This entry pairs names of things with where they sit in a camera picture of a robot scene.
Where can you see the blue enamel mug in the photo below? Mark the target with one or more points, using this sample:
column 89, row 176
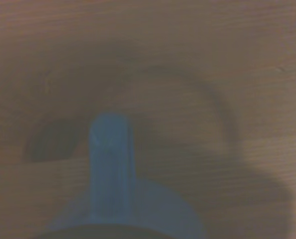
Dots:
column 110, row 161

